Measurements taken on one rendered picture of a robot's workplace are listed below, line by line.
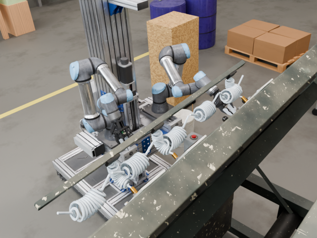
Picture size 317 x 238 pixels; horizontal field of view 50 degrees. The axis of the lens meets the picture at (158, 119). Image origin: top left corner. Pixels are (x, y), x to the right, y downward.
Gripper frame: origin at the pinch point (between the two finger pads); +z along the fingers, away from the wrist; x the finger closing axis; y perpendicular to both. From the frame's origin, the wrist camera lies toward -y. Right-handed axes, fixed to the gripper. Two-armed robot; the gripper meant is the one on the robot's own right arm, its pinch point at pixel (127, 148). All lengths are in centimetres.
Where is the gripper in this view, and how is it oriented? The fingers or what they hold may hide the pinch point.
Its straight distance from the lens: 207.6
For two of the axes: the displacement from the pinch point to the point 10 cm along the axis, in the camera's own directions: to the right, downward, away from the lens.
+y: 5.8, -0.4, -8.2
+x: 7.3, -4.2, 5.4
